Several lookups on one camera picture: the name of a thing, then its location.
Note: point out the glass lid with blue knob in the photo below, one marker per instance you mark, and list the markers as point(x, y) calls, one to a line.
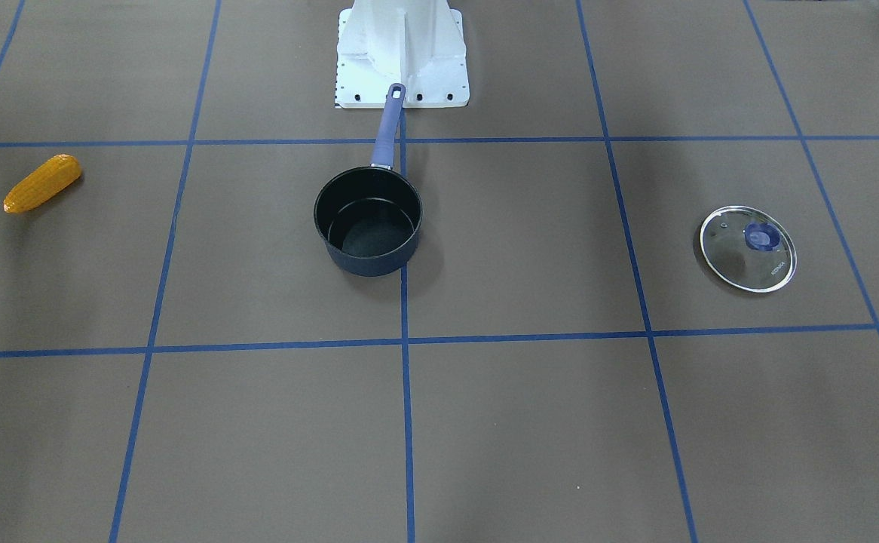
point(747, 249)

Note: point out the yellow plastic corn cob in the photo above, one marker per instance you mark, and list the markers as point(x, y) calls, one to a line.
point(41, 185)

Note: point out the dark blue saucepan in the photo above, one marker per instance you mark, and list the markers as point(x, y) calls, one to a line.
point(370, 217)

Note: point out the white pedestal column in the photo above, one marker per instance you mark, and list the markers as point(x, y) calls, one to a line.
point(419, 44)

